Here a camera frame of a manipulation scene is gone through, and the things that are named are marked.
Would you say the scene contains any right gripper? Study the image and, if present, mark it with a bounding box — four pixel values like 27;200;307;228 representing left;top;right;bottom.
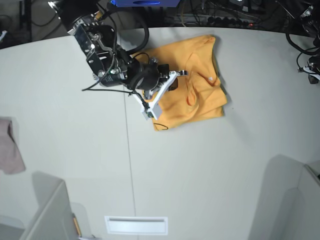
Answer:
125;57;179;95

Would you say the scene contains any yellow T-shirt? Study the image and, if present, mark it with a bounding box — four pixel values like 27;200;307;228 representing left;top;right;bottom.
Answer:
137;35;228;132

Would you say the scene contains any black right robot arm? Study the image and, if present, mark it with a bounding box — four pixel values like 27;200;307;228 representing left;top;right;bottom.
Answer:
48;0;182;100

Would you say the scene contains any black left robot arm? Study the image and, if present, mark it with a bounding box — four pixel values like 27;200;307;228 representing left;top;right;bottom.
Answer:
278;0;320;85

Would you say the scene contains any purple box with blue oval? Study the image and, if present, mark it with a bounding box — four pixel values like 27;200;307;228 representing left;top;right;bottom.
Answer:
110;0;180;8

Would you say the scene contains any grey right bin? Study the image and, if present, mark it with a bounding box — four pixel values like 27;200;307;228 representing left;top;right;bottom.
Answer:
280;161;320;240

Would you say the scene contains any grey bin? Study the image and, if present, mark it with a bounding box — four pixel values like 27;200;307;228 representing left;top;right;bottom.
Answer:
20;179;79;240
280;161;320;240

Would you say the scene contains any white table slot plate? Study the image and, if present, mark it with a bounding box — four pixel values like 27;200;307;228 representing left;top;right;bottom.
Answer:
104;216;169;236

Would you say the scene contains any wooden pencil in bin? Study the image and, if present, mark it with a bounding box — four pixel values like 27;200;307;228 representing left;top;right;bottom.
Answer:
72;216;82;237

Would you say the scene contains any pink folded cloth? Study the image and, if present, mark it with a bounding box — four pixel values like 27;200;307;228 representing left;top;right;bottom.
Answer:
0;117;26;175

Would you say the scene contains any grey left bin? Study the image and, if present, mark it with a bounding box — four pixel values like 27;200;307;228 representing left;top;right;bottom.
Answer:
20;179;79;240

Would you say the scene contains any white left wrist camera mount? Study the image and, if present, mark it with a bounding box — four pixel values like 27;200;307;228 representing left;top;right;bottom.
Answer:
298;65;320;84

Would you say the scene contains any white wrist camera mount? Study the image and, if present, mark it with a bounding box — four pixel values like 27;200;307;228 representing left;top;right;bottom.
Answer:
141;69;189;121
298;65;320;84

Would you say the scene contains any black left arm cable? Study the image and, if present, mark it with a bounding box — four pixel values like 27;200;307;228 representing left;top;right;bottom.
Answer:
284;24;320;72

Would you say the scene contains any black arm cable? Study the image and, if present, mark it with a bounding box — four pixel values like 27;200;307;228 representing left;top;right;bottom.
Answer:
284;24;320;72
99;4;150;55

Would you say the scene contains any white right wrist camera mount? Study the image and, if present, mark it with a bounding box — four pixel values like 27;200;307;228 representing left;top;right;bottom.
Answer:
141;69;189;121

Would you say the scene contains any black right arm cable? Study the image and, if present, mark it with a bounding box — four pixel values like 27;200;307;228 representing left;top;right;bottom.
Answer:
99;4;150;55

